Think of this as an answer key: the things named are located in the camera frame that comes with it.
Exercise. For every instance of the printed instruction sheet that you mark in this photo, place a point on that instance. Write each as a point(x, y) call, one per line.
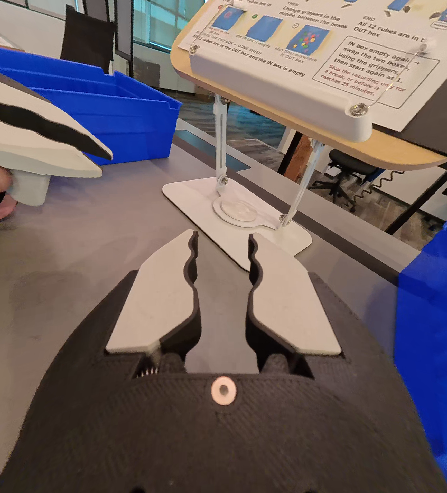
point(323, 38)

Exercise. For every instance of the black cloth cover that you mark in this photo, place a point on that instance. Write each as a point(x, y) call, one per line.
point(86, 38)

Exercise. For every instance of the blue plastic bin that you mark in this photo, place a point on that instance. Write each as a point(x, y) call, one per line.
point(431, 346)
point(131, 115)

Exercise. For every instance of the black office chair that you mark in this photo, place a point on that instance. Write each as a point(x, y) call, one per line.
point(346, 160)

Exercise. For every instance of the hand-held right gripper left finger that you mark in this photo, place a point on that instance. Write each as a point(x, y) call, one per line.
point(158, 300)

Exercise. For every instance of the black metal desk leg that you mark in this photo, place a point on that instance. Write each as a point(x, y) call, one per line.
point(420, 200)

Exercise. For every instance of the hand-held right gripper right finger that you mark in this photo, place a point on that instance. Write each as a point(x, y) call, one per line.
point(289, 304)

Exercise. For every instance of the white document stand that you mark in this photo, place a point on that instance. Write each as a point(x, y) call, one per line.
point(277, 84)

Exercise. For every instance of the black flat panel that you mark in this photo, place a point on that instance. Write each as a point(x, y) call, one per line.
point(443, 115)

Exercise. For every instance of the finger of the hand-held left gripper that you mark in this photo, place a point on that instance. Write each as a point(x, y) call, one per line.
point(27, 102)
point(34, 154)

